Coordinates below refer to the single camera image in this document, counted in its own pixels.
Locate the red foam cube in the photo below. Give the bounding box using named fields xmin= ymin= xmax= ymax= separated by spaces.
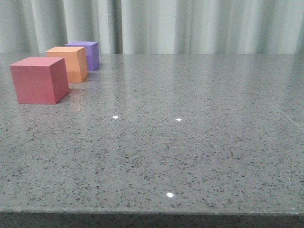
xmin=10 ymin=57 xmax=69 ymax=104

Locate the purple foam cube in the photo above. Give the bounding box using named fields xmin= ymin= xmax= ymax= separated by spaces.
xmin=65 ymin=41 xmax=100 ymax=71

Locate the pale green curtain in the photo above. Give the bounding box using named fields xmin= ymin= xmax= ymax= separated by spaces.
xmin=0 ymin=0 xmax=304 ymax=54

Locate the orange foam cube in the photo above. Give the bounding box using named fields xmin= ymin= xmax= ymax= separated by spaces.
xmin=46 ymin=46 xmax=88 ymax=83

